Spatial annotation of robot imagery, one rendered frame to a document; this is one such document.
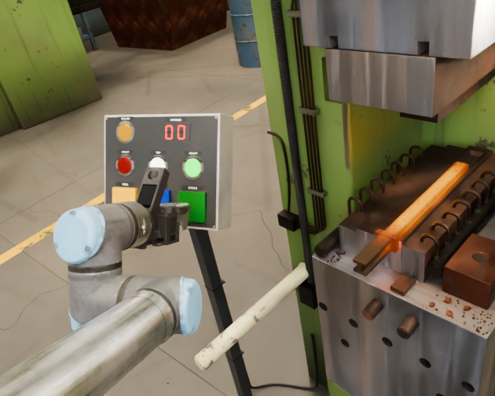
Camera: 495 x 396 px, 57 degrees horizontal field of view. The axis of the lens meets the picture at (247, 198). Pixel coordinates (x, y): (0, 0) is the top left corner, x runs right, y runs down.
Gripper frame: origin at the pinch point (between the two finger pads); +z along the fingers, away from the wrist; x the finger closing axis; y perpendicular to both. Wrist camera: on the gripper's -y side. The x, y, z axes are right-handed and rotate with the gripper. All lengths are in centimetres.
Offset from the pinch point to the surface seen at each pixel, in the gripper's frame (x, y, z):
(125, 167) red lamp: -19.7, -8.2, 2.9
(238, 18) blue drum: -159, -169, 385
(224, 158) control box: 6.9, -11.3, 6.1
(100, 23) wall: -556, -264, 624
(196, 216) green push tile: 1.6, 2.9, 2.6
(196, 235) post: -8.8, 11.2, 21.4
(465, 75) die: 58, -26, -9
